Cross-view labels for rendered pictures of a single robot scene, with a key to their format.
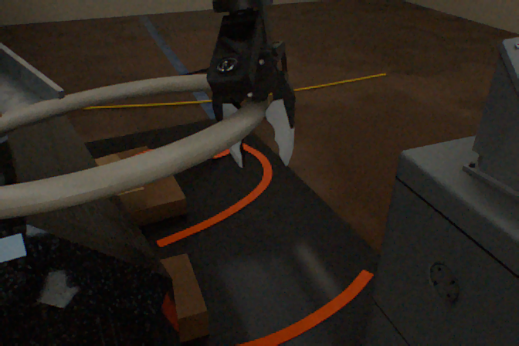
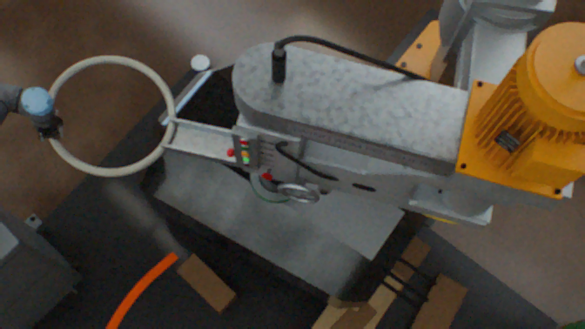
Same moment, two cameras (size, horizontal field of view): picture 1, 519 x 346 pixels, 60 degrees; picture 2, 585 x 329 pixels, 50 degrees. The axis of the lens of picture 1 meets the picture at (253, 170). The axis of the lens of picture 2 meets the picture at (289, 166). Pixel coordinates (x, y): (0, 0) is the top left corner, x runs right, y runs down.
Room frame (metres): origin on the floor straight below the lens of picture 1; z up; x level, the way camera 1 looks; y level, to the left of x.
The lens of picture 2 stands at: (1.73, 0.33, 3.24)
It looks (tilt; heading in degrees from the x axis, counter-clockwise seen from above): 70 degrees down; 149
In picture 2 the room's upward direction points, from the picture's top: 4 degrees clockwise
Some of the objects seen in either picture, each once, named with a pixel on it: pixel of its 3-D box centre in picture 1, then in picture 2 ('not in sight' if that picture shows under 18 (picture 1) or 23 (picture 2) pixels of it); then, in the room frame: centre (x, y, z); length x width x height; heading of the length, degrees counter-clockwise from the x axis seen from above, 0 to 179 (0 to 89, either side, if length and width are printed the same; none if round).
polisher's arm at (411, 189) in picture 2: not in sight; (391, 166); (1.28, 0.99, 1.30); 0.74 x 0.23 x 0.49; 47
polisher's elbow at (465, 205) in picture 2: not in sight; (474, 180); (1.45, 1.19, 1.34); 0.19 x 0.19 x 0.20
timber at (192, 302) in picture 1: (181, 296); (207, 284); (1.14, 0.26, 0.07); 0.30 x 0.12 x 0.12; 20
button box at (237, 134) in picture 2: not in sight; (246, 149); (1.04, 0.58, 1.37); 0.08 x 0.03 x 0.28; 47
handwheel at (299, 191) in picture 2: not in sight; (301, 184); (1.18, 0.71, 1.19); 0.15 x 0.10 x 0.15; 47
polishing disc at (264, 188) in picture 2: not in sight; (277, 175); (1.01, 0.71, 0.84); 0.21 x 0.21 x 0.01
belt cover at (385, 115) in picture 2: not in sight; (396, 121); (1.25, 0.96, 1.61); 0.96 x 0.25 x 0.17; 47
